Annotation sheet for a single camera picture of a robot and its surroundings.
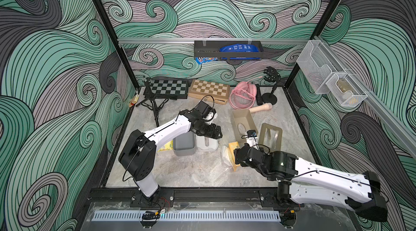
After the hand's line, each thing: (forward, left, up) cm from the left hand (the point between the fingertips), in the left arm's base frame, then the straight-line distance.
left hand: (216, 133), depth 82 cm
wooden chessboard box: (+37, +3, -8) cm, 38 cm away
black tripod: (+23, +37, -2) cm, 43 cm away
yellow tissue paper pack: (-5, +26, -6) cm, 27 cm away
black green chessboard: (+39, +30, -8) cm, 50 cm away
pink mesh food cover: (+36, -21, -11) cm, 43 cm away
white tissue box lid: (-1, +6, -11) cm, 13 cm away
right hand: (-11, -11, +2) cm, 16 cm away
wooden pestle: (+24, -34, -8) cm, 43 cm away
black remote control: (+34, -32, -9) cm, 47 cm away
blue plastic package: (+42, -14, +24) cm, 50 cm away
